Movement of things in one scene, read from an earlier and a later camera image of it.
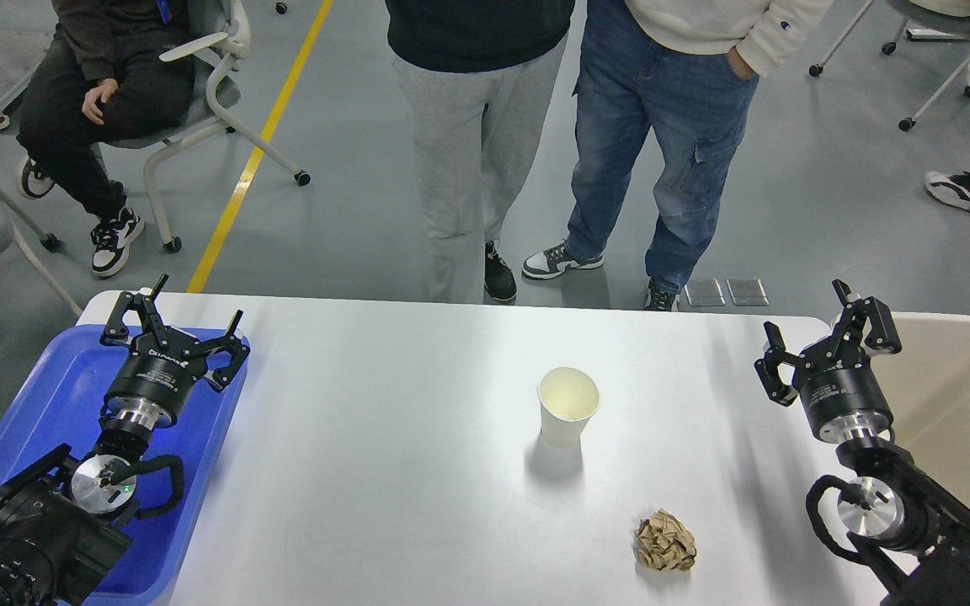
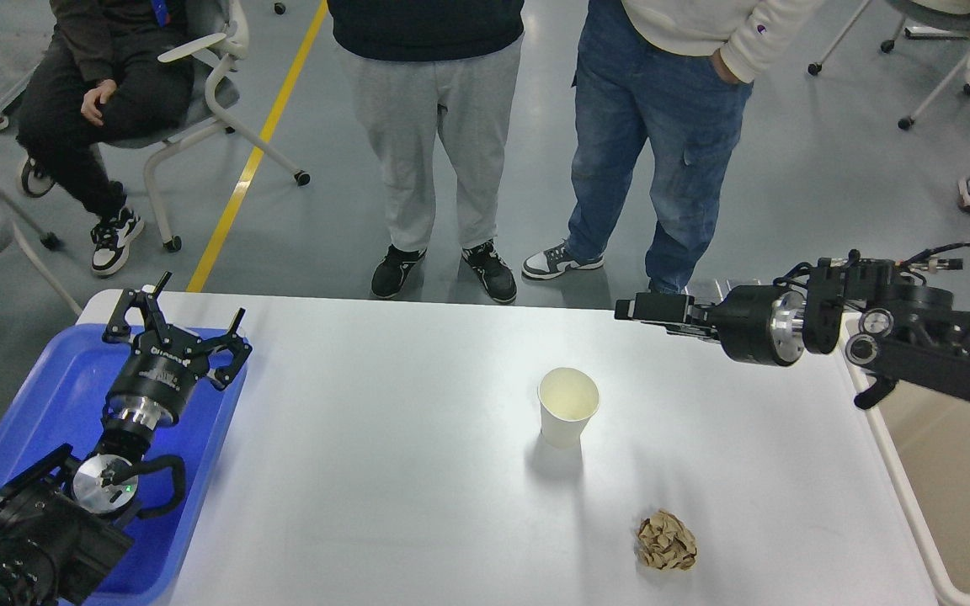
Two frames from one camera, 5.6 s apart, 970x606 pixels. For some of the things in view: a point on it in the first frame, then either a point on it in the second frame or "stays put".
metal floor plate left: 704,293 stays put
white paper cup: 567,397 stays put
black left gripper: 153,383 stays put
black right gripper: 840,393 to 761,322
